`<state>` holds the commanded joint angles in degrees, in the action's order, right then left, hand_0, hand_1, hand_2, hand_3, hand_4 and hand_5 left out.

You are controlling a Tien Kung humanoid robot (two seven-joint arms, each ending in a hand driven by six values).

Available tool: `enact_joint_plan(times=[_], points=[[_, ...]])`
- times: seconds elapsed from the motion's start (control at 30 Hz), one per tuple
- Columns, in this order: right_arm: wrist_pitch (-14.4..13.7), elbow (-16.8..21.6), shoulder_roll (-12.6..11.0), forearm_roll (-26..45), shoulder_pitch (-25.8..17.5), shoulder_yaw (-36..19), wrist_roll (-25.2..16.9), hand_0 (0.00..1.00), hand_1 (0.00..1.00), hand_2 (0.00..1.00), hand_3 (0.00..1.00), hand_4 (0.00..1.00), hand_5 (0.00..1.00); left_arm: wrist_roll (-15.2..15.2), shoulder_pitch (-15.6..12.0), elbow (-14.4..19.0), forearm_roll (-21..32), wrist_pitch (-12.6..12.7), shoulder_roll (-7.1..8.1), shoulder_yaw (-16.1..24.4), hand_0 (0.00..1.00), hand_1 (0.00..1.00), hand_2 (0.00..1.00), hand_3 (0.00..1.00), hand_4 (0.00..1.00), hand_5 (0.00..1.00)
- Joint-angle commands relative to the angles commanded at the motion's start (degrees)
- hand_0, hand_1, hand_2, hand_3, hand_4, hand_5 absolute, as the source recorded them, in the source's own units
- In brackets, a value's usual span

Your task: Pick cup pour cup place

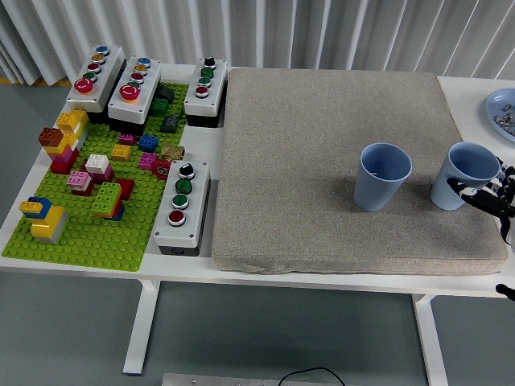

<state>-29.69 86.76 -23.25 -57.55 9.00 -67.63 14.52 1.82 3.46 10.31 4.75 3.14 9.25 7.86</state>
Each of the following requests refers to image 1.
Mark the dark green toy brick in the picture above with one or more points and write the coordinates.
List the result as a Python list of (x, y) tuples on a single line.
[(159, 106)]

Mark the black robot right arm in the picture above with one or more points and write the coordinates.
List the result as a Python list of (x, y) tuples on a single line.
[(507, 291)]

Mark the pile of metal nuts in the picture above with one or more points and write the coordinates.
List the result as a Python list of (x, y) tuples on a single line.
[(507, 120)]

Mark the magenta toy brick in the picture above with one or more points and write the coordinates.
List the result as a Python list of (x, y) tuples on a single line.
[(126, 139)]

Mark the pink brick on red stack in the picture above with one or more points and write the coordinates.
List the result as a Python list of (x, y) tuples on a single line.
[(78, 181)]

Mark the blue ribbed cup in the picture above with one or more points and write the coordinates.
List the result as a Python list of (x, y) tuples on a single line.
[(372, 193), (446, 193)]

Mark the white table leg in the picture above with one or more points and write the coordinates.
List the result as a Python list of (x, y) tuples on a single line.
[(141, 329), (430, 346)]

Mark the yellow toy brick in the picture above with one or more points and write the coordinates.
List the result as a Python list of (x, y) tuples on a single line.
[(120, 153)]

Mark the pink toy brick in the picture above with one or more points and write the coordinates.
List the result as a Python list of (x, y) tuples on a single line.
[(147, 161)]

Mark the yellow white grey brick stack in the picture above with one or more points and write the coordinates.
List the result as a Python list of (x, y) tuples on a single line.
[(70, 120)]

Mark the four-control selector switch box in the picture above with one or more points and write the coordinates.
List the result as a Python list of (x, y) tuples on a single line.
[(199, 201), (217, 82)]

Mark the white vertical blinds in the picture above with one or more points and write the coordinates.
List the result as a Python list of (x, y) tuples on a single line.
[(241, 32)]

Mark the brown yellow pink red brick tower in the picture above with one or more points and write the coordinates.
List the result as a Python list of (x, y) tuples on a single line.
[(50, 137)]

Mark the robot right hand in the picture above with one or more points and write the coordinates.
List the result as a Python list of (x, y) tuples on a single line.
[(493, 203)]

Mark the white brick on maroon stack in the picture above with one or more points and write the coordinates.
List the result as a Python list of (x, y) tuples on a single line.
[(96, 163)]

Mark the grey sloped toy brick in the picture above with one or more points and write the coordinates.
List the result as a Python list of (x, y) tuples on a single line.
[(169, 124)]

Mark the grey-brown fabric mat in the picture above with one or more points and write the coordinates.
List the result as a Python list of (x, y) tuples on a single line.
[(301, 161)]

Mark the red sloped toy brick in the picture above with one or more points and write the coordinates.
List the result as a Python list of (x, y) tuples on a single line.
[(125, 188)]

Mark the yellow blue brick duck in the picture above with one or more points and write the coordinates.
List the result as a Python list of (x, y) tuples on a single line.
[(46, 227)]

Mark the green orange blue brick stack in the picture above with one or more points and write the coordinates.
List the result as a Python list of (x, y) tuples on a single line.
[(106, 195)]

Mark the five-button control box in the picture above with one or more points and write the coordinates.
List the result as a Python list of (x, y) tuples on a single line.
[(108, 76), (152, 78)]

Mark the blue plate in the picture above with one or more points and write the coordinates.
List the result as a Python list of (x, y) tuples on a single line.
[(494, 104)]

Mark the blue toy brick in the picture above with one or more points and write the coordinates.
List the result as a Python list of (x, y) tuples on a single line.
[(147, 142)]

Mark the green studded baseplate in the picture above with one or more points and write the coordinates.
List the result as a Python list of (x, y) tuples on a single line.
[(80, 251)]

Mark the brass valve red handwheel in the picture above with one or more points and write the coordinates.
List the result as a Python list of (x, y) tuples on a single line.
[(173, 150)]

